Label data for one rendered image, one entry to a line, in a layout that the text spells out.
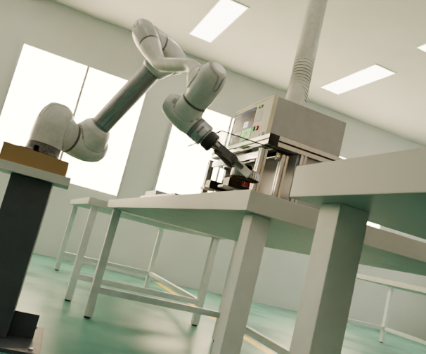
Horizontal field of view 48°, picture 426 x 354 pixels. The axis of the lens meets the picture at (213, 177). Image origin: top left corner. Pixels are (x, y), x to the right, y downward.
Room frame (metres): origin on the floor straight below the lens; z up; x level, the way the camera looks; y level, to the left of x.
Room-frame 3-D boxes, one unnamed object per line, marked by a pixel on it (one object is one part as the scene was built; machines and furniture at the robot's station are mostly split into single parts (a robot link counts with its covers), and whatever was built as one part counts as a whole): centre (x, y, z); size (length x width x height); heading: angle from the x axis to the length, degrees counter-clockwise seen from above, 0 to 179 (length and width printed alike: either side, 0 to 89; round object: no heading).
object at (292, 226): (2.29, -0.21, 0.72); 2.20 x 1.01 x 0.05; 19
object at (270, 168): (2.29, -0.22, 0.92); 0.66 x 0.01 x 0.30; 19
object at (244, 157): (2.24, -0.07, 1.03); 0.62 x 0.01 x 0.03; 19
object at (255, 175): (1.78, -0.12, 0.89); 0.11 x 0.11 x 0.04
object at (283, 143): (2.31, -0.28, 1.09); 0.68 x 0.44 x 0.05; 19
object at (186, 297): (4.52, 0.60, 0.38); 1.85 x 1.10 x 0.75; 19
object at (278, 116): (2.30, -0.29, 1.22); 0.44 x 0.39 x 0.20; 19
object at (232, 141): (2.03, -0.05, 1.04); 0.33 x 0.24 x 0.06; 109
